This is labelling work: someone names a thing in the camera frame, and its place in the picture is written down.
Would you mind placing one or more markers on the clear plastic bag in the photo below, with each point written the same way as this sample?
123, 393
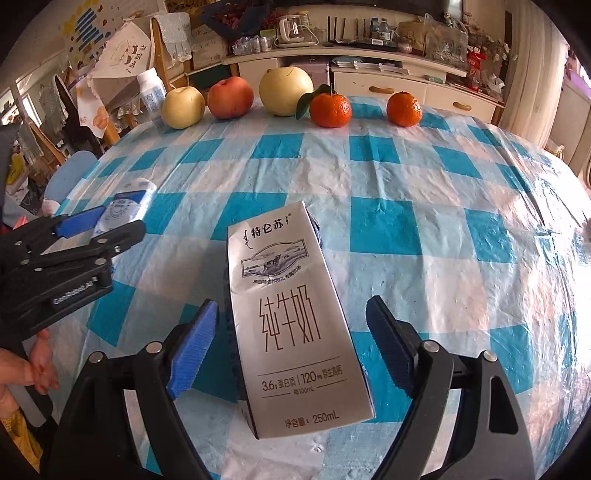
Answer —
445, 44

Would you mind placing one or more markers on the brown gift bag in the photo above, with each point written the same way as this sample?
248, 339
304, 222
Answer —
408, 36

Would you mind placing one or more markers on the white electric kettle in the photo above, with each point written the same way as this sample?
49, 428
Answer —
291, 28

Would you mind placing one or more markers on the green lace chair cover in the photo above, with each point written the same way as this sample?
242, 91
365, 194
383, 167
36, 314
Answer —
173, 37

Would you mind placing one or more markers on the pink storage box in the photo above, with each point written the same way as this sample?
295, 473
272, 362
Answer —
318, 71

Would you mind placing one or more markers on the person's left hand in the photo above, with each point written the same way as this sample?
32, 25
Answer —
27, 369

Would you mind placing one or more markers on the dark green box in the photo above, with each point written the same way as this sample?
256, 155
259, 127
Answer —
207, 78

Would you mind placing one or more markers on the small orange tangerine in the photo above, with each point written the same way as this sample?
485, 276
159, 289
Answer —
404, 109

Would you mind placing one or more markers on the yellow pear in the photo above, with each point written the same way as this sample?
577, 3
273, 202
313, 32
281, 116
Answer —
285, 91
182, 107

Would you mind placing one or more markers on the wooden chair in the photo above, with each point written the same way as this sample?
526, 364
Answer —
160, 60

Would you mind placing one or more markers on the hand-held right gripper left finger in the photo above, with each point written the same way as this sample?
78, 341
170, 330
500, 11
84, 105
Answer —
196, 350

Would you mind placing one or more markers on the white plastic bottle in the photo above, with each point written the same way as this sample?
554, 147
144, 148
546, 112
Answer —
152, 94

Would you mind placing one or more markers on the orange fruit print cloth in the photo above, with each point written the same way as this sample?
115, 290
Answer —
94, 108

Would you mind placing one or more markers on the black router with antennas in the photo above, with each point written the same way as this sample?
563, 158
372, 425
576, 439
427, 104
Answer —
344, 32

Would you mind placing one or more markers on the white barcode packet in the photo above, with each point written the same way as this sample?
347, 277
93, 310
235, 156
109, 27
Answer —
127, 205

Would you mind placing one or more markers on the tangerine with green leaf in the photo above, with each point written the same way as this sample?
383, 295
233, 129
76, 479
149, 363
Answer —
330, 110

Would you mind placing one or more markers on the flower bouquet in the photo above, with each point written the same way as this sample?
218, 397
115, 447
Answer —
226, 14

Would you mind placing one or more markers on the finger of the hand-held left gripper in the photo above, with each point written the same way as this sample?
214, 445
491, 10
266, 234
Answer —
122, 237
78, 224

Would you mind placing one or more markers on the white blue milk carton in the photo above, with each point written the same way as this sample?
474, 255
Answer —
286, 323

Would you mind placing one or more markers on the small water bottle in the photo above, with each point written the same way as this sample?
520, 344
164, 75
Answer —
375, 28
385, 30

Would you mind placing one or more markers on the cream curtain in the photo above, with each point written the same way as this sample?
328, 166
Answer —
531, 83

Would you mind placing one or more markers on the red apple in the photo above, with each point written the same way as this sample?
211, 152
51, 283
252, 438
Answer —
230, 98

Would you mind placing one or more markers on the red bag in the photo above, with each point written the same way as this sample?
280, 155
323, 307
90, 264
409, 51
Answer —
475, 68

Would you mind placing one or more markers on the wall poster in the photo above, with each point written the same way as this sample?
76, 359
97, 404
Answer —
90, 27

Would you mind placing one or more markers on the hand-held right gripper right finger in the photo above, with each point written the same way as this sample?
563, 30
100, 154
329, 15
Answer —
392, 350

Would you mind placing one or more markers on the white TV cabinet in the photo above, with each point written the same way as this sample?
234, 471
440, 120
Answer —
392, 85

